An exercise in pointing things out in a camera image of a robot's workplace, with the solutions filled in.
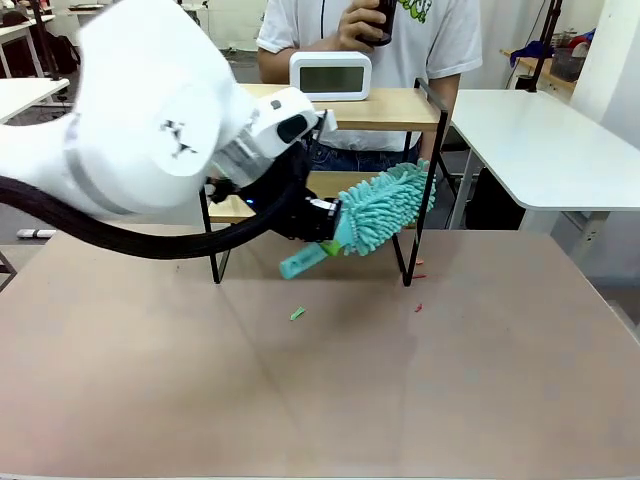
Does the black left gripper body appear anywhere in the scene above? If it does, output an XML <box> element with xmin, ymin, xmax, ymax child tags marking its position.
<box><xmin>279</xmin><ymin>196</ymin><xmax>343</xmax><ymax>244</ymax></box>

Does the teal chenille duster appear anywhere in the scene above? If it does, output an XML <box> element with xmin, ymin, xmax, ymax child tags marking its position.
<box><xmin>278</xmin><ymin>158</ymin><xmax>439</xmax><ymax>281</ymax></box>

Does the white digital alarm clock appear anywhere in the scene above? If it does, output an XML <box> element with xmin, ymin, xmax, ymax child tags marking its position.
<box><xmin>289</xmin><ymin>50</ymin><xmax>374</xmax><ymax>103</ymax></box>

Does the black mesh pen holder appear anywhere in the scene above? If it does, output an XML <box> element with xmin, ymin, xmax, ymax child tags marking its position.
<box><xmin>353</xmin><ymin>0</ymin><xmax>398</xmax><ymax>49</ymax></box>

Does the person's left forearm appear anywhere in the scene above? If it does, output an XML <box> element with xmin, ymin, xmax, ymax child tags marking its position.
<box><xmin>426</xmin><ymin>73</ymin><xmax>460</xmax><ymax>124</ymax></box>

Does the person's right forearm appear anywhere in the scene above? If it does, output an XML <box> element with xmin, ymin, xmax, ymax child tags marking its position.
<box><xmin>257</xmin><ymin>46</ymin><xmax>294</xmax><ymax>85</ymax></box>

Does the person's right hand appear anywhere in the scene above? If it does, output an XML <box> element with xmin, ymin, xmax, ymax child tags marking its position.
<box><xmin>337</xmin><ymin>0</ymin><xmax>389</xmax><ymax>52</ymax></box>

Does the person in white t-shirt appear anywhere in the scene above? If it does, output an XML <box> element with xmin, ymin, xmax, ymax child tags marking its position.
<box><xmin>256</xmin><ymin>0</ymin><xmax>484</xmax><ymax>174</ymax></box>

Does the large white table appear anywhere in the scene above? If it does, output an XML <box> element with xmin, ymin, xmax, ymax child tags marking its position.
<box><xmin>448</xmin><ymin>89</ymin><xmax>640</xmax><ymax>232</ymax></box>

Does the blue cloth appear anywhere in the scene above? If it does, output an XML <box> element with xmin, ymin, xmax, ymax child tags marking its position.
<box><xmin>509</xmin><ymin>41</ymin><xmax>554</xmax><ymax>67</ymax></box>

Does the wooden bench with clutter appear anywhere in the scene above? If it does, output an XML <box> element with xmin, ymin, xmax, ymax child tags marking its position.
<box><xmin>499</xmin><ymin>47</ymin><xmax>579</xmax><ymax>95</ymax></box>

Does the black tripod pole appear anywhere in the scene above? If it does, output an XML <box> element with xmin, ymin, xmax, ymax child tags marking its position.
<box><xmin>526</xmin><ymin>0</ymin><xmax>564</xmax><ymax>94</ymax></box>

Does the dark mesh basket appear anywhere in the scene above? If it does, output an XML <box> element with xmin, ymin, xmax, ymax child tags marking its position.
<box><xmin>549</xmin><ymin>46</ymin><xmax>587</xmax><ymax>83</ymax></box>

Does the black backpack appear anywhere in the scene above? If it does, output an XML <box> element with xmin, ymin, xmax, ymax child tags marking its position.
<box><xmin>49</xmin><ymin>35</ymin><xmax>82</xmax><ymax>75</ymax></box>

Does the white side table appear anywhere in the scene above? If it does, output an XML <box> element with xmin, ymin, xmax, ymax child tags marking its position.
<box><xmin>0</xmin><ymin>77</ymin><xmax>71</xmax><ymax>126</ymax></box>

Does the black stand pole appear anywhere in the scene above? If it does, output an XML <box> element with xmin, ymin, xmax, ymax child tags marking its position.
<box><xmin>31</xmin><ymin>0</ymin><xmax>63</xmax><ymax>84</ymax></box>

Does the white background desk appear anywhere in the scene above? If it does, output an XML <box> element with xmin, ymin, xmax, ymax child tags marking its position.
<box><xmin>0</xmin><ymin>13</ymin><xmax>57</xmax><ymax>79</ymax></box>

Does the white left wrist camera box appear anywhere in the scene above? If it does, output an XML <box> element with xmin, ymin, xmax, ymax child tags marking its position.
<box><xmin>313</xmin><ymin>109</ymin><xmax>339</xmax><ymax>137</ymax></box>

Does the wooden two-tier shelf black frame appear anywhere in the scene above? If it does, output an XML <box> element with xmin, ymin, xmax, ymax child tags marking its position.
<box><xmin>198</xmin><ymin>77</ymin><xmax>452</xmax><ymax>288</ymax></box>

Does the black sleeved left arm cable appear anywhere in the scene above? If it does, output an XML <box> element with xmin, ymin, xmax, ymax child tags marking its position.
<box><xmin>0</xmin><ymin>149</ymin><xmax>314</xmax><ymax>261</ymax></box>

